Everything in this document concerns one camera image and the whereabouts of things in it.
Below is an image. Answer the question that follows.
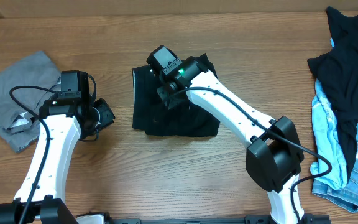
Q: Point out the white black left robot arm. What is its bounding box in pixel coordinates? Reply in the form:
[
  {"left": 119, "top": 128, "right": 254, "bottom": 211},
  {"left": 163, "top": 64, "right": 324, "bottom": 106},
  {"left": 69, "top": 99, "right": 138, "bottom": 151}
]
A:
[{"left": 0, "top": 70, "right": 115, "bottom": 224}]

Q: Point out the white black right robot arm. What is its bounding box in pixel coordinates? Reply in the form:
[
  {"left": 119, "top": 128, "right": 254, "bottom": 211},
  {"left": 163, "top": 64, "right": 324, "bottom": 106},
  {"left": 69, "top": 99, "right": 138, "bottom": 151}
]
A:
[{"left": 147, "top": 45, "right": 305, "bottom": 223}]

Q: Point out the grey folded garment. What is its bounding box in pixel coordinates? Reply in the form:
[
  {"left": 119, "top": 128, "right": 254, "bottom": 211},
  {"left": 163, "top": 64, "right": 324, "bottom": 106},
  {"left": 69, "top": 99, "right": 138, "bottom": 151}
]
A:
[{"left": 0, "top": 51, "right": 60, "bottom": 152}]

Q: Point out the light blue garment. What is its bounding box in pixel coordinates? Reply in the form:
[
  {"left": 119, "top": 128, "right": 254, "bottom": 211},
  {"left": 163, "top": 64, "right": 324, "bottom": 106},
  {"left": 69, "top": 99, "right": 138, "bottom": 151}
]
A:
[{"left": 311, "top": 79, "right": 349, "bottom": 194}]

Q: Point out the dark navy garment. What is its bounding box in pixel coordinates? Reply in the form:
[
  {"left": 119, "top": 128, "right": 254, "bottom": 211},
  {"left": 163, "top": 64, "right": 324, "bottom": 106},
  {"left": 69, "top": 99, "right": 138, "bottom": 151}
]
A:
[{"left": 308, "top": 6, "right": 358, "bottom": 176}]

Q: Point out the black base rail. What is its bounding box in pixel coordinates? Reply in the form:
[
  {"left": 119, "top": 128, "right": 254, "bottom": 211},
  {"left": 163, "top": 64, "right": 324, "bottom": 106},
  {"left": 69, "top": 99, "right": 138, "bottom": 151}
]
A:
[{"left": 76, "top": 211, "right": 331, "bottom": 224}]

